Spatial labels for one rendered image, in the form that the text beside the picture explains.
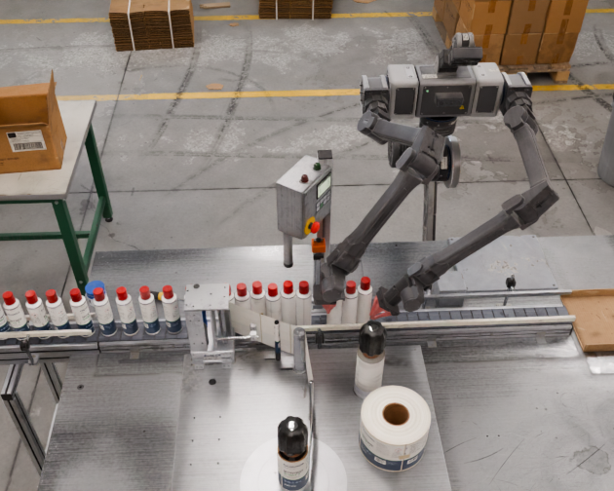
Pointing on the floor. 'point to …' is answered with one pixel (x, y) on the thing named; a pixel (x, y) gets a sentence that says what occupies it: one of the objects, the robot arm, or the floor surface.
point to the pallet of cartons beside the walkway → (517, 31)
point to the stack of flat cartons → (151, 24)
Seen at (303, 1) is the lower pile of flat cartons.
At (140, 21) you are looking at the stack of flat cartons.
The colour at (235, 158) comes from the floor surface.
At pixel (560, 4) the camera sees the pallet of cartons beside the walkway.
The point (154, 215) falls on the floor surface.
